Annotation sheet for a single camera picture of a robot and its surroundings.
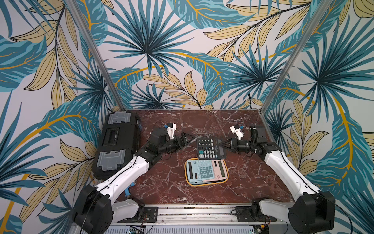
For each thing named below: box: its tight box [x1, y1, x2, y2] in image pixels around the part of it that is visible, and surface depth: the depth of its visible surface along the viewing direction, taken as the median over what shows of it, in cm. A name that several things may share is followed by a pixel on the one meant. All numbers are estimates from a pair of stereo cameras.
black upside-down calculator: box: [196, 137, 227, 160], surface depth 75 cm
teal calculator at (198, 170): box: [186, 159, 215, 185], surface depth 81 cm
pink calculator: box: [207, 159, 228, 184], surface depth 83 cm
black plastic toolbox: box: [92, 110, 142, 180], surface depth 83 cm
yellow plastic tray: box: [184, 157, 229, 187], surface depth 81 cm
